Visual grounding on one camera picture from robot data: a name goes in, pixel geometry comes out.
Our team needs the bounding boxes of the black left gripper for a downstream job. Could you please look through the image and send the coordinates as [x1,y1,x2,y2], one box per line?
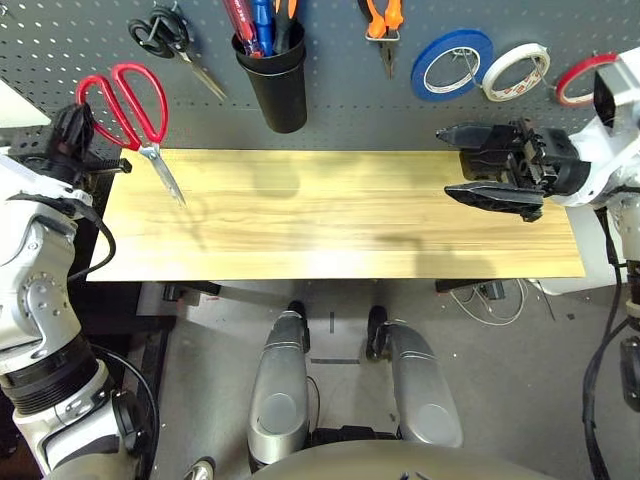
[29,102,133,194]

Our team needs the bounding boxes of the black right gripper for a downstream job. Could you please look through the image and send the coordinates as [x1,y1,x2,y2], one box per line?
[435,119,591,223]

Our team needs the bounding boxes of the red handled scissors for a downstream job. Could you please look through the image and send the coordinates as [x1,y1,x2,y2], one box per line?
[74,62,189,209]

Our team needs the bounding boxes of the thin red tape roll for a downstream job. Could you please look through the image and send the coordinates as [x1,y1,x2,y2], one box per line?
[554,52,621,109]

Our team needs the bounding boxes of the orange black needle-nose pliers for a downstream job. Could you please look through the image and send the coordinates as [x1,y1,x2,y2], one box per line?
[357,0,404,80]

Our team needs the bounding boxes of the red handled screwdriver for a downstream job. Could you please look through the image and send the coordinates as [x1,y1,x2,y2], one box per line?
[222,0,264,59]

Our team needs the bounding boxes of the metal pegboard hook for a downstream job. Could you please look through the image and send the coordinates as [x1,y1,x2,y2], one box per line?
[447,47,476,84]
[529,52,549,89]

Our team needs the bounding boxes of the grey perforated pegboard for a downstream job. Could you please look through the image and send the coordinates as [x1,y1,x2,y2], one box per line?
[0,0,640,151]

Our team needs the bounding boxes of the white tape roll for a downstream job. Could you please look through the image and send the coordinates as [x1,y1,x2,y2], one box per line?
[481,43,551,103]

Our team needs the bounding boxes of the blue tape roll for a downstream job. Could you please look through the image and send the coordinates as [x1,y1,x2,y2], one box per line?
[410,28,495,103]

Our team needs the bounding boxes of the white rounded appliance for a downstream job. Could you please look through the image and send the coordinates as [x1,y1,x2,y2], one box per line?
[537,199,640,296]

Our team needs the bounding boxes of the black plastic cup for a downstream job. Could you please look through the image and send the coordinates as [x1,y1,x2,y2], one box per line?
[231,19,309,135]

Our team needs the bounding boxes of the silver robot right leg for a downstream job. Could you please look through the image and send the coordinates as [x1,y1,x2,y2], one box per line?
[367,304,464,449]

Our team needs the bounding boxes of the silver robot leg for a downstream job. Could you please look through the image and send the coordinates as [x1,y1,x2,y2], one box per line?
[247,299,311,474]
[367,304,464,449]

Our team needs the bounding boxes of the orange black screwdriver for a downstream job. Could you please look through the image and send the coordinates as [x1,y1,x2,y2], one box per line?
[272,0,299,54]

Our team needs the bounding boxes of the olive grey robot torso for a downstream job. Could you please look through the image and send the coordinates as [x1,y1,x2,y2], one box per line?
[249,439,556,480]

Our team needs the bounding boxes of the silver robot left leg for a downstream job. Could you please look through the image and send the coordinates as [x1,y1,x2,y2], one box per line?
[247,299,311,474]

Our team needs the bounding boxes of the grey caster wheel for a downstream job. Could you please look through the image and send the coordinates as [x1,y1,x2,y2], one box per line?
[184,457,216,480]

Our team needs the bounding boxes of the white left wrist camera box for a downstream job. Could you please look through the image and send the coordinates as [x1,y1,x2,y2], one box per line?
[0,153,95,211]

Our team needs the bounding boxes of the black handled scissors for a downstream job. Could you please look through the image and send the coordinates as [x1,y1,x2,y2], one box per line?
[127,2,229,102]

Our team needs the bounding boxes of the white floor cable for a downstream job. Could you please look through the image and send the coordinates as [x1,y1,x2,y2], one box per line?
[449,279,526,329]

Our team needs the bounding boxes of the black table frame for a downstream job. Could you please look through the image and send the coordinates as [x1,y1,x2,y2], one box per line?
[162,278,506,304]

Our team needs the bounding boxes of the blue handled screwdriver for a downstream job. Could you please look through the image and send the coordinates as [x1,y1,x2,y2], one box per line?
[251,0,276,57]

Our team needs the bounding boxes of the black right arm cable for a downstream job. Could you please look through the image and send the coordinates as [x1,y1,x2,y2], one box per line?
[582,209,631,480]

